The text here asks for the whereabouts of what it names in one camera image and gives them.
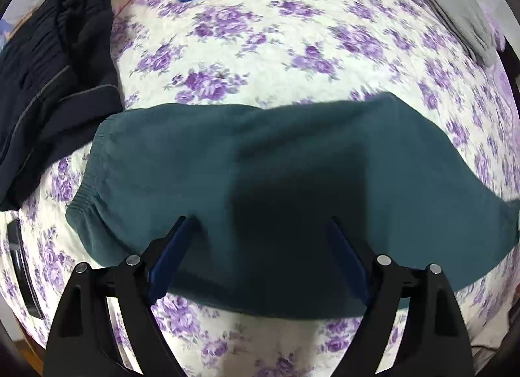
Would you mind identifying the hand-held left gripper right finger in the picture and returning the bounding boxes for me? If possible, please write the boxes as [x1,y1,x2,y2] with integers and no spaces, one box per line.
[327,216,475,377]

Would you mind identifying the dark teal pants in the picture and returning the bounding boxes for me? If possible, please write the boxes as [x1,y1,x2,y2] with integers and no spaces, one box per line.
[65,93,520,319]

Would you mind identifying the purple floral bed sheet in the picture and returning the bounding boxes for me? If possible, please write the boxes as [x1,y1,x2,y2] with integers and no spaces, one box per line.
[0,0,520,377]

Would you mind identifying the dark navy garment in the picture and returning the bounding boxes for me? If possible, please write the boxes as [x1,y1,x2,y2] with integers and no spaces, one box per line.
[0,0,123,211]

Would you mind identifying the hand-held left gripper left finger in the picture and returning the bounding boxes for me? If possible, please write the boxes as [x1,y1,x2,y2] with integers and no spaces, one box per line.
[43,216,198,377]

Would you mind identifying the black flat device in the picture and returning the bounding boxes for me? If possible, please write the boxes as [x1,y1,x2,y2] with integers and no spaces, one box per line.
[7,218,44,321]

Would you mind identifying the folded grey pants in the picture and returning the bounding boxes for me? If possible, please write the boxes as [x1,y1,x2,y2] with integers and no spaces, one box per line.
[422,0,498,67]

